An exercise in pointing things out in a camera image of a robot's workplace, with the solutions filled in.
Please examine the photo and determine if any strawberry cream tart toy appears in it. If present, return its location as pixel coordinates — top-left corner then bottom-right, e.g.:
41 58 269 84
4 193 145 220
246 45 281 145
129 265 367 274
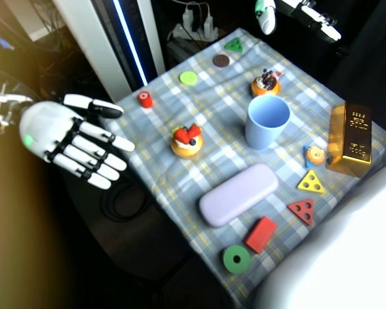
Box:
170 124 204 160

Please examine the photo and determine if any blue cup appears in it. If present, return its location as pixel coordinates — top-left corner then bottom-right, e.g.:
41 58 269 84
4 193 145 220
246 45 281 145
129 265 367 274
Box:
245 94 291 151

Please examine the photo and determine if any green triangle block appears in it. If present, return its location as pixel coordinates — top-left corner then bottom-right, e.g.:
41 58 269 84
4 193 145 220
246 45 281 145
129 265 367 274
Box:
224 37 244 53

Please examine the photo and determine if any white plug adapter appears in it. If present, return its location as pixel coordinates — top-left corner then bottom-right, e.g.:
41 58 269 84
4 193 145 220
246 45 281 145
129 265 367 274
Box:
203 11 217 35
182 6 196 29

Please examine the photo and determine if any brown round disc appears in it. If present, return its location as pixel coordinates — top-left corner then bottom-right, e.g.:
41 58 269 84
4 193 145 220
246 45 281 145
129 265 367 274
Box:
212 53 230 68

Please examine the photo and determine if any white power strip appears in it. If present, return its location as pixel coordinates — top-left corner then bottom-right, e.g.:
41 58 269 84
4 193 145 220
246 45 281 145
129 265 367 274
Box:
170 22 219 42

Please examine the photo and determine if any blue plaid tablecloth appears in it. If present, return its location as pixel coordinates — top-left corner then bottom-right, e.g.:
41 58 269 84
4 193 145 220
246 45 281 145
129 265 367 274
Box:
111 27 386 308

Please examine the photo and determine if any dark grey box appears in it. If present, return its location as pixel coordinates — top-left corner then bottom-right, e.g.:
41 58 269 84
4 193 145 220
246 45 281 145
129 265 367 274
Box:
165 37 202 64

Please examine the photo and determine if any light green round disc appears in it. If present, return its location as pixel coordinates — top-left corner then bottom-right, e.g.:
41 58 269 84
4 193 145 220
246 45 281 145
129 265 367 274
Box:
179 70 199 86

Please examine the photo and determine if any black backdrop curtain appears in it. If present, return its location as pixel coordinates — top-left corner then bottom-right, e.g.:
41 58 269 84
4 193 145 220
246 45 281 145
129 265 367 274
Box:
270 0 386 136

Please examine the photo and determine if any red cylinder block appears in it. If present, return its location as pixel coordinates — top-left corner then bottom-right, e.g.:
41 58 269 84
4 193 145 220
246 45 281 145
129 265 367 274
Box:
137 91 154 109

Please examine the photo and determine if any gold bar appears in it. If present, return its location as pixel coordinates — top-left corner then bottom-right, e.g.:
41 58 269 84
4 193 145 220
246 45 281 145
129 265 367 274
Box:
324 101 373 179

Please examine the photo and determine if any yellow triangle block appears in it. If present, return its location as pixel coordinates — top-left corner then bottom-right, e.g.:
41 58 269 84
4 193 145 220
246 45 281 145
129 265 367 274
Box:
297 169 327 194

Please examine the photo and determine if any lavender glasses case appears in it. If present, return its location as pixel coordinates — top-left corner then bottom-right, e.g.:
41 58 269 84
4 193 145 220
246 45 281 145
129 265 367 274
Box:
198 163 280 229

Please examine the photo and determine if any white column with blue light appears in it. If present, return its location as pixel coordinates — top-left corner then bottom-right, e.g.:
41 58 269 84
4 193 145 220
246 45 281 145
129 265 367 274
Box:
53 0 167 102

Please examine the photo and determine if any red triangle block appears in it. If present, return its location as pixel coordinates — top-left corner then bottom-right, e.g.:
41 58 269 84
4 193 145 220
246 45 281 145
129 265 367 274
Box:
288 198 315 227

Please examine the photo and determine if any red rectangular block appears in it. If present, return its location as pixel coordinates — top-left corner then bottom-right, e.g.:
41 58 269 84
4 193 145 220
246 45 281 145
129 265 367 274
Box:
243 216 279 254

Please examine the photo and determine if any white blurred shell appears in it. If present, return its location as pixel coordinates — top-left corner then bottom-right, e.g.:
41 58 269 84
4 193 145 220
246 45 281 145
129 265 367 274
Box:
253 157 386 309

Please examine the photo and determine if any black coiled cable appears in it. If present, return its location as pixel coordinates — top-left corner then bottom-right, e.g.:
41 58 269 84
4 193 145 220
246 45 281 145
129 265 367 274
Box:
99 182 149 223

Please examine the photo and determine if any green ring block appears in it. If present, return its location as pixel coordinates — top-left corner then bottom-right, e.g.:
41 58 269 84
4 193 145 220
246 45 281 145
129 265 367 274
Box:
222 244 252 275

